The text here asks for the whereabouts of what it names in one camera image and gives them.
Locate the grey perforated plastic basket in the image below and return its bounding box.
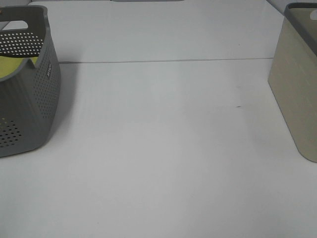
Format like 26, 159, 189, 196
0, 5, 61, 157

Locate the beige basket with grey rim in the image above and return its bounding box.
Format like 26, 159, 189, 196
268, 2, 317, 162

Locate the yellow-green towel in basket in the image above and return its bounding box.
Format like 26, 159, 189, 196
0, 56, 38, 82

